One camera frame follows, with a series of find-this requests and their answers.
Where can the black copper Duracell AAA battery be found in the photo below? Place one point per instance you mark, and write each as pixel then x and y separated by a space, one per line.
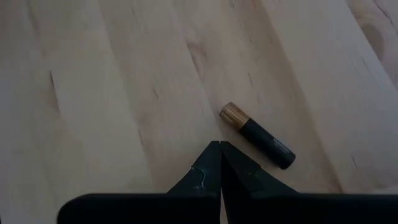
pixel 267 143

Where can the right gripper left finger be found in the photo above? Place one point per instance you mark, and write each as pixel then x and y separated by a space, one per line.
pixel 161 210

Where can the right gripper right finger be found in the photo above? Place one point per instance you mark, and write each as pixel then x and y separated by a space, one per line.
pixel 280 210

